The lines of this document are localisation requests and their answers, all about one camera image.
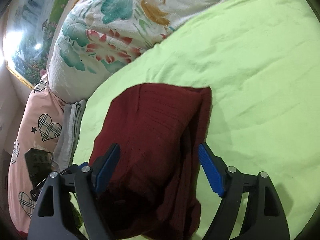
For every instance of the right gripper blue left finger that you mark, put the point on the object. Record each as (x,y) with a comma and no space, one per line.
(53,214)

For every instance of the white floral quilt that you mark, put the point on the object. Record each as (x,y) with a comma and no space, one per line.
(99,37)

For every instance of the gold framed landscape painting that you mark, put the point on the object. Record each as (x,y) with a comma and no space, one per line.
(29,31)

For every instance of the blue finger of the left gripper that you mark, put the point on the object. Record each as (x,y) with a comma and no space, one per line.
(83,165)

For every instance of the pink heart pattern pillow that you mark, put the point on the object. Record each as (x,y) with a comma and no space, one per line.
(40,129)

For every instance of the light green bed sheet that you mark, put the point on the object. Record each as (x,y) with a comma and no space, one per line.
(261,60)

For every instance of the folded grey cloth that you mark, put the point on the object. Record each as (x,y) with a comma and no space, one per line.
(68,140)

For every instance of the dark red knit hooded sweater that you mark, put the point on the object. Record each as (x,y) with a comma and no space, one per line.
(152,191)

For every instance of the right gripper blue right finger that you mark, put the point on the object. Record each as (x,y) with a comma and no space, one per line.
(264,217)

